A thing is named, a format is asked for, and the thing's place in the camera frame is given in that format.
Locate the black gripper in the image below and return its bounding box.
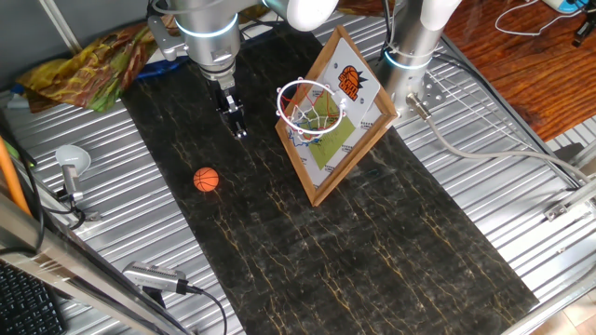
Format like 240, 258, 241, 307
207, 78, 250, 141

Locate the small orange basketball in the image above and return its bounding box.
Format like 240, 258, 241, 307
193, 167, 220, 194

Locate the wooden framed basketball backboard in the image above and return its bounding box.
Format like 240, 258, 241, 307
274, 23, 400, 208

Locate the white mini basketball hoop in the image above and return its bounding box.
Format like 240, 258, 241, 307
275, 36, 382, 146

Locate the black marble pattern mat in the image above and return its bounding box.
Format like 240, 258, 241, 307
119, 25, 540, 335

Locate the pale grey ladle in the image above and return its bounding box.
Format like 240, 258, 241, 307
54, 144, 93, 204

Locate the colourful leaf print cloth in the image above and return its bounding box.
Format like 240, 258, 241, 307
16, 3, 271, 114

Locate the grey slanted metal pole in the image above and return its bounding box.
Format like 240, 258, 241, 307
38, 0, 84, 56

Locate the orange pole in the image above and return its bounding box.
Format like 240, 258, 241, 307
0, 137, 32, 218

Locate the black keyboard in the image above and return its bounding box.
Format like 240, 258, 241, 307
0, 260, 67, 335

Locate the blue plastic object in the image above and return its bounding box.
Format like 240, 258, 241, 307
543, 0, 590, 15

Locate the black clamp object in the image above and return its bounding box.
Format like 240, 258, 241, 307
571, 7, 596, 48

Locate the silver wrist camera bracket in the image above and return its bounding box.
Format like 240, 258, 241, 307
147, 15, 190, 62

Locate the black camera cable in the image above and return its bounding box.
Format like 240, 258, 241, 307
184, 284, 229, 335

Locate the thin black cable coil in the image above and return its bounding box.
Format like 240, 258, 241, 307
46, 193, 88, 230

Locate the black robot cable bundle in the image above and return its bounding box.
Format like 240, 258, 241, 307
379, 0, 471, 66

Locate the black camera stand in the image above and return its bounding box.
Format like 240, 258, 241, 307
142, 286, 168, 309

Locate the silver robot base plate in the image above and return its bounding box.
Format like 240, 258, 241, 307
372, 58, 447, 127

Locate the long black cable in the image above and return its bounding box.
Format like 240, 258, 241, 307
0, 111, 47, 258

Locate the taped aluminium frame beam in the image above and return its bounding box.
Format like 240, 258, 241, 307
0, 193, 190, 335

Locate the thick grey robot cable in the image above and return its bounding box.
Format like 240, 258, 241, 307
404, 91, 595, 185

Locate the thin white cable loop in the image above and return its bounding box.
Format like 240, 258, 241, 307
494, 0, 584, 38

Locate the aluminium profile bracket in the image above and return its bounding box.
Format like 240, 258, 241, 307
543, 178, 596, 223

